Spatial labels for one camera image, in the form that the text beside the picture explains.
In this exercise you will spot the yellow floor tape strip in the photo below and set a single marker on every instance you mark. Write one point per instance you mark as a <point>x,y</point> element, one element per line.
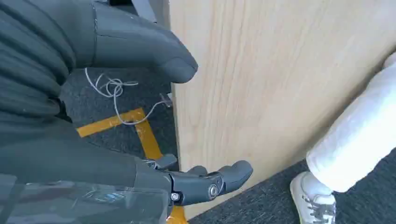
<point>105,123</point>
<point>150,142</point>

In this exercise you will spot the ribbed grey right arm sleeve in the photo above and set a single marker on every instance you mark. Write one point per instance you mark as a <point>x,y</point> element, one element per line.
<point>31,61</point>

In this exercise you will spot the grey desk frame bar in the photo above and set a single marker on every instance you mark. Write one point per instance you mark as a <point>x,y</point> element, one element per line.
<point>151,10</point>

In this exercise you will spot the person's white shoe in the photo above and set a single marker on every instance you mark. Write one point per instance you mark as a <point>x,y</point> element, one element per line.
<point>312,198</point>

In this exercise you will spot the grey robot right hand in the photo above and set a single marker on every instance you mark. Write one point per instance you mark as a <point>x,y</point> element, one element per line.
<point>133,46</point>

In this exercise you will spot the person's leg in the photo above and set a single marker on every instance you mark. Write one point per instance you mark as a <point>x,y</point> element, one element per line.
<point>355,133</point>

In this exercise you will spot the pale wooden desk panel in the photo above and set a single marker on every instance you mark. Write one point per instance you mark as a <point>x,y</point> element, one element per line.
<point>263,77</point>

